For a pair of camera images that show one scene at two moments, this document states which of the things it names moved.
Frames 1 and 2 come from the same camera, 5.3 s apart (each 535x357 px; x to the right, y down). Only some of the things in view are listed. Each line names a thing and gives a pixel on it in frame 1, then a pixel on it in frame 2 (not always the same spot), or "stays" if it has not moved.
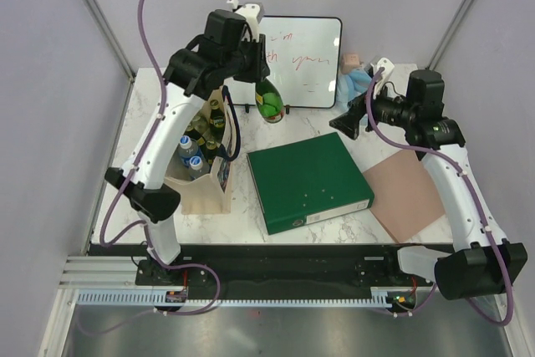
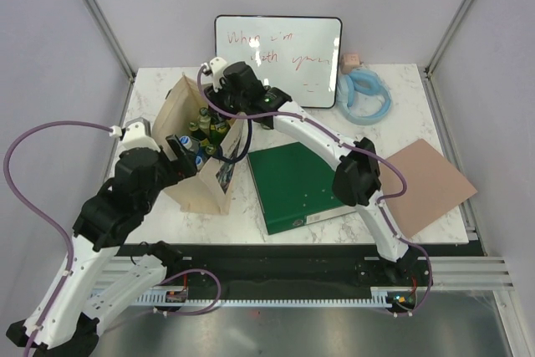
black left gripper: x=260 y=69 to x=181 y=167
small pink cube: x=349 y=62 stays
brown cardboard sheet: x=405 y=199 stays
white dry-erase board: x=303 y=54 stays
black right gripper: x=349 y=122 to x=215 y=97
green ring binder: x=308 y=181 stays
